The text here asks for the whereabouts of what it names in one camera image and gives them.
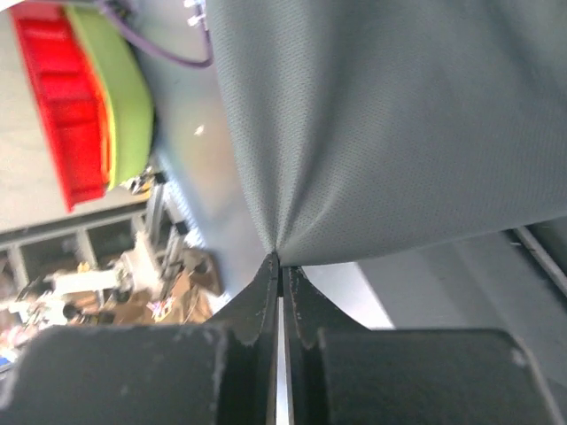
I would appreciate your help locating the red plastic crate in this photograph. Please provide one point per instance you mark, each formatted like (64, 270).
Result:
(67, 97)

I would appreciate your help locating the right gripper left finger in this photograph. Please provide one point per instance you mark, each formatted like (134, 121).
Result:
(219, 372)

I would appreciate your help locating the grey t-shirt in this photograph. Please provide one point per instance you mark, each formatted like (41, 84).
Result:
(365, 128)

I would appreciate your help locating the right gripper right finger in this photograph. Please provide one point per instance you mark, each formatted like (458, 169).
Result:
(344, 373)

